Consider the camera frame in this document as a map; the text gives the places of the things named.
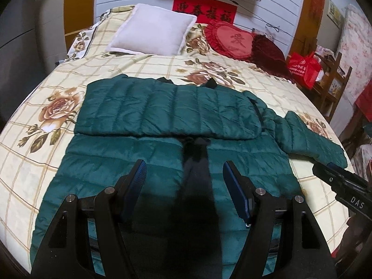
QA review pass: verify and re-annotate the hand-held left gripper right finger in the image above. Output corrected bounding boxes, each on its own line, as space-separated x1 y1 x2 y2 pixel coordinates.
222 160 338 279

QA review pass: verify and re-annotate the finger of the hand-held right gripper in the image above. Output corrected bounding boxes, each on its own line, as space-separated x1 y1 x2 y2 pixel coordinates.
312 163 353 194
326 163 368 188

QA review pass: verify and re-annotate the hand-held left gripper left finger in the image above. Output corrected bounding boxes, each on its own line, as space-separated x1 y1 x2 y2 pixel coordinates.
30 159 147 279

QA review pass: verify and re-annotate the green puffer jacket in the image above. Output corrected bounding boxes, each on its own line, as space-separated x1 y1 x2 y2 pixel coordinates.
30 74 348 279

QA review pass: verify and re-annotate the bed with floral sheet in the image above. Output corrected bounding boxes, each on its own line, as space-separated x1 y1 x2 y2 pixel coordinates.
0 4 358 268

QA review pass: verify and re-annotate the wooden chair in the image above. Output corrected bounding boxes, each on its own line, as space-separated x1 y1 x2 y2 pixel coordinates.
312 45 353 123

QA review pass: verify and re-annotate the red shopping bag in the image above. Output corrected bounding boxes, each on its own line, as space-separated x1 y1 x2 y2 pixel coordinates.
288 52 322 90

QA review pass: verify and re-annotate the floral pink curtain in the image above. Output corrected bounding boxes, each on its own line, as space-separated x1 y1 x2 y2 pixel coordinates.
334 4 372 102

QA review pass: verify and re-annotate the dark red velvet cushion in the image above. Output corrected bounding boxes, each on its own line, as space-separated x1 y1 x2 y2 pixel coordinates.
247 34 294 77

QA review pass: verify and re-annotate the red heart-shaped pillow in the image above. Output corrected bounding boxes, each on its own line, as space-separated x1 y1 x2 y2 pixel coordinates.
205 20 258 59

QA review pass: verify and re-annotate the white square pillow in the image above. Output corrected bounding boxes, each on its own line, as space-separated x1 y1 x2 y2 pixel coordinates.
105 3 197 56

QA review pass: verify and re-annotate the grey wardrobe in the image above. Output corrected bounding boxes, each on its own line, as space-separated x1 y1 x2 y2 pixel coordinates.
0 0 70 117

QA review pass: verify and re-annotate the small framed wall picture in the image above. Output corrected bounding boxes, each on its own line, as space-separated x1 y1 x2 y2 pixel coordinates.
327 0 345 25

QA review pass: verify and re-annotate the black wall cable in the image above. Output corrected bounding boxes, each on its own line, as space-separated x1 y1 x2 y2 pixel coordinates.
198 0 288 33

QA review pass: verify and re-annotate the red wall banner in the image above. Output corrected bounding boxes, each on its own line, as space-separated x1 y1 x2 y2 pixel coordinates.
173 0 238 25

